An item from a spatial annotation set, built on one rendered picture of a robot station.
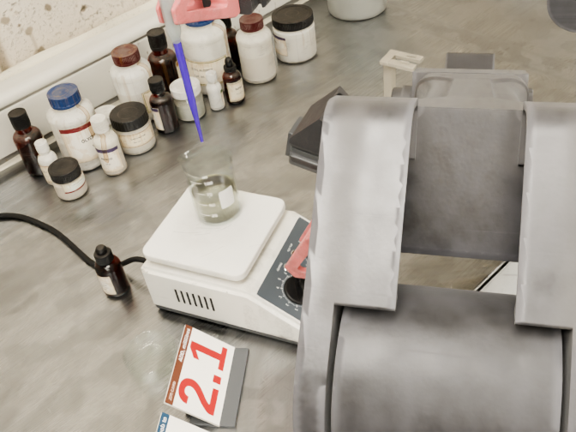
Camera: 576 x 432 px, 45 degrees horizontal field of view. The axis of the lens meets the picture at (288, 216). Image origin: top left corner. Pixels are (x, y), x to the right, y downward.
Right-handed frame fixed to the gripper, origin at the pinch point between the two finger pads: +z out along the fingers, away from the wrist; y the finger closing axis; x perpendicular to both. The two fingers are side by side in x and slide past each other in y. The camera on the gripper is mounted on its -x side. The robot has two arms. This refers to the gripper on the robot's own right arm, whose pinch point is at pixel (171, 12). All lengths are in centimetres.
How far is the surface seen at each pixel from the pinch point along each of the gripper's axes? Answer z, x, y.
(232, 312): 8.4, 28.8, 4.1
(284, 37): -44, 27, -12
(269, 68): -38, 30, -13
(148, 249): 7.0, 23.3, -5.3
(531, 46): -56, 33, 24
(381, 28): -58, 32, 0
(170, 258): 7.6, 23.4, -2.4
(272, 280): 5.3, 26.1, 7.6
